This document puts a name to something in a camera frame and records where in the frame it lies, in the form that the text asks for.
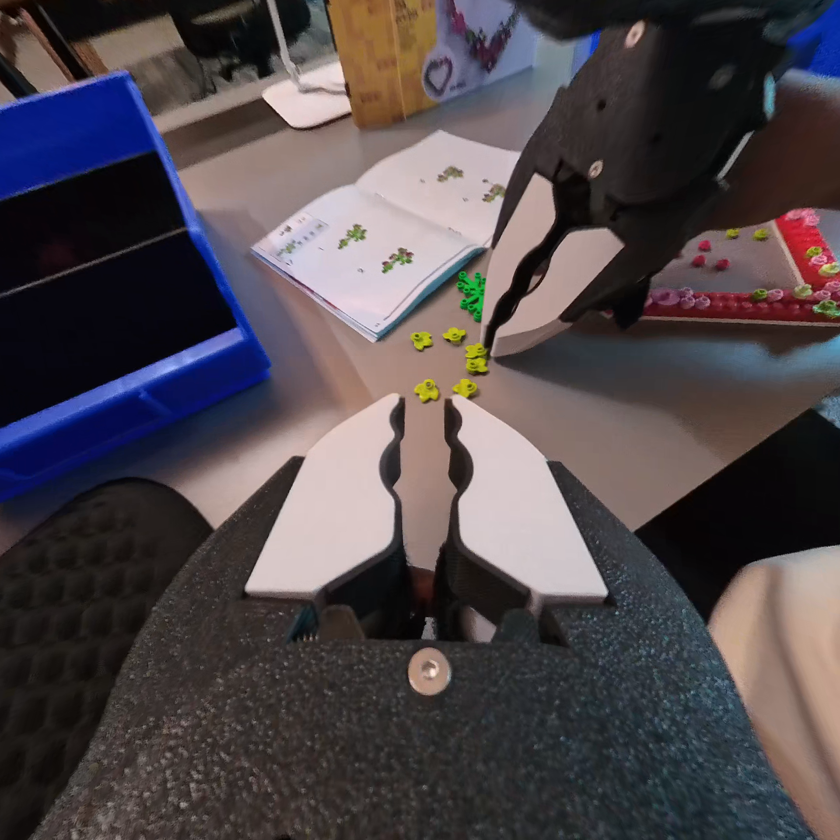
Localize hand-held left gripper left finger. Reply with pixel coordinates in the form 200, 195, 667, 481
243, 392, 407, 602

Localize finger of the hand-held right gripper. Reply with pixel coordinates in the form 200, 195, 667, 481
490, 225, 627, 360
481, 172, 560, 350

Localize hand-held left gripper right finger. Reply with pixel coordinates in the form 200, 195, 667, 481
443, 394, 610, 609

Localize lime flower bricks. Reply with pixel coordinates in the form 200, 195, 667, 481
410, 327, 490, 403

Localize person's right forearm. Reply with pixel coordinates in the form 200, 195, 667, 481
705, 69, 840, 227

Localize grey desk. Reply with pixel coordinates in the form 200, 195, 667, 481
0, 66, 840, 559

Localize open instruction booklet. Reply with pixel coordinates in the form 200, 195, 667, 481
251, 129, 522, 343

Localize small blue plastic bin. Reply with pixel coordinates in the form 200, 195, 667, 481
784, 0, 840, 73

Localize yellow brick toy box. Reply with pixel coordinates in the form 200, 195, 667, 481
328, 0, 539, 130

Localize large blue plastic bin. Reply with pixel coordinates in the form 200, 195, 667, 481
0, 71, 272, 503

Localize black mesh office chair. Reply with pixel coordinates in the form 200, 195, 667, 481
0, 478, 215, 840

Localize cream embroidered shirt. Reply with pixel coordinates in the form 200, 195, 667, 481
707, 545, 840, 840

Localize black background office chair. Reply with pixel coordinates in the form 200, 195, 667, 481
167, 0, 312, 80

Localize red heart brick frame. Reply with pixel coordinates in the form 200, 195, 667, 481
604, 209, 840, 327

